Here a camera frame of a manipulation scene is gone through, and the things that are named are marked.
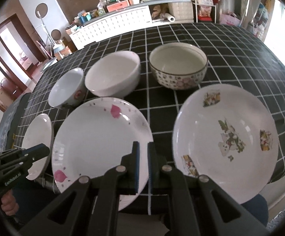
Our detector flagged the small white plate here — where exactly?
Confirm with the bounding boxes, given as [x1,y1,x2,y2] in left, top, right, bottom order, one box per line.
[21,113,54,181]

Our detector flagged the white plate pink petals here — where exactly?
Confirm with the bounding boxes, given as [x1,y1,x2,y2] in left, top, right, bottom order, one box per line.
[51,97,154,212]

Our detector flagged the small white bowl red mark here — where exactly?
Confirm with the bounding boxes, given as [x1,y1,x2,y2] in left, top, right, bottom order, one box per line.
[48,68,87,108]

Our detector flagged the white plate floral stickers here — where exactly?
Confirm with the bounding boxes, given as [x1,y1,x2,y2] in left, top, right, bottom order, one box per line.
[172,84,279,204]

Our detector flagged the plain white bowl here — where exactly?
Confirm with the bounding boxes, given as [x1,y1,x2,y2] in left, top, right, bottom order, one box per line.
[84,51,141,99]

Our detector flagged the floral patterned ceramic bowl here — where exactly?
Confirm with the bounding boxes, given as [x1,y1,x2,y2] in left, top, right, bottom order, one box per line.
[149,42,208,90]

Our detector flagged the person's left hand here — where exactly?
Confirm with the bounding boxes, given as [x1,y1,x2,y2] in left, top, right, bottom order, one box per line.
[1,190,19,216]

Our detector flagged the white low cabinet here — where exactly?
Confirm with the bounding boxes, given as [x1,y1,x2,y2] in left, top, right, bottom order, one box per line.
[69,0,194,50]

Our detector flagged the black white grid tablecloth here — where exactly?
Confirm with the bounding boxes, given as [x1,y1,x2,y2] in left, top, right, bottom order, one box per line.
[14,23,285,182]

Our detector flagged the paper towel roll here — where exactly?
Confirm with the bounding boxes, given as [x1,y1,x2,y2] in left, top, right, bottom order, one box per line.
[163,13,176,23]

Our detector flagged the pink shopping bag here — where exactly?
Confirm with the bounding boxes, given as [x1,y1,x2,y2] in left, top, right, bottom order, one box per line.
[219,13,241,26]

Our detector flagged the white wicker basket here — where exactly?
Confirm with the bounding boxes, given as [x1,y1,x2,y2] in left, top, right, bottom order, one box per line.
[168,2,194,21]

